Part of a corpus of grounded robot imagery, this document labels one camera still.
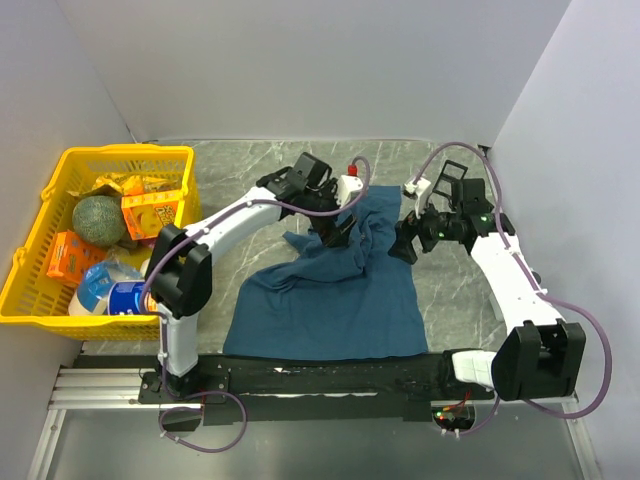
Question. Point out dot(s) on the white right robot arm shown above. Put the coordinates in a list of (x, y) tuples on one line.
[(542, 353)]

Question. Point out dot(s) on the orange cracker box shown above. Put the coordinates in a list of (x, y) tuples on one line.
[(146, 214)]

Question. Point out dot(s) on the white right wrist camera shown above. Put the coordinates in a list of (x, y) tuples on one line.
[(419, 191)]

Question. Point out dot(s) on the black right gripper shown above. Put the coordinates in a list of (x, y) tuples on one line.
[(405, 232)]

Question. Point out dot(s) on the orange snack box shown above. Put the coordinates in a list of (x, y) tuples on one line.
[(71, 257)]

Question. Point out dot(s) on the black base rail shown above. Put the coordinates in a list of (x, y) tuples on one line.
[(226, 389)]

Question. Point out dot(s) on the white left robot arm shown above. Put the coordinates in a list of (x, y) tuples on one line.
[(179, 277)]

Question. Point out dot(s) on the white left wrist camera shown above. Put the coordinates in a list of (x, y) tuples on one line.
[(348, 188)]

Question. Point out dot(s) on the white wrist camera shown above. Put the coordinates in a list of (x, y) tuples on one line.
[(419, 191), (348, 188)]

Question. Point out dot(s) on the green melon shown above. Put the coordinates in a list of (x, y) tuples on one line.
[(98, 220)]

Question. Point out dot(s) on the yellow plastic basket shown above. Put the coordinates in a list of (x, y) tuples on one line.
[(30, 297)]

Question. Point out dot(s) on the aluminium frame rail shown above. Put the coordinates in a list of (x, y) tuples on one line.
[(97, 429)]

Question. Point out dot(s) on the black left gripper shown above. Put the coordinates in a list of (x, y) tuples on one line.
[(331, 235)]

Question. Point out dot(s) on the white blue bottle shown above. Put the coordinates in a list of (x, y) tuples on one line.
[(91, 296)]

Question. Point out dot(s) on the yellow snack bag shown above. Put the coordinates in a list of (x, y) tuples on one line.
[(117, 185)]

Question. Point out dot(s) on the blue t-shirt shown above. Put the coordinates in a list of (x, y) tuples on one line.
[(328, 304)]

